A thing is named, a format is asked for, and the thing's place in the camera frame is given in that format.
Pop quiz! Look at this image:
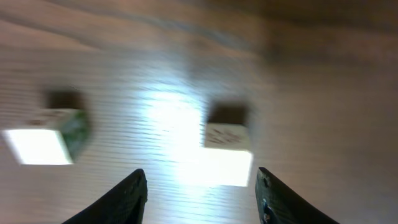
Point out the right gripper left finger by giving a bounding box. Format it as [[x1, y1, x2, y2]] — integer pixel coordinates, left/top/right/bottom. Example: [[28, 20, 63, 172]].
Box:
[[63, 169, 147, 224]]

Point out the green Z white block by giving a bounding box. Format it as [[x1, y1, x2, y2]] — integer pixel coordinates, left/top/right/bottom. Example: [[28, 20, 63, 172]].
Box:
[[2, 108, 90, 166]]

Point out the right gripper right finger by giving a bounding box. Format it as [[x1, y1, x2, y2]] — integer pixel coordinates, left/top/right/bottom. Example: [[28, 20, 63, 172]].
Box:
[[255, 167, 338, 224]]

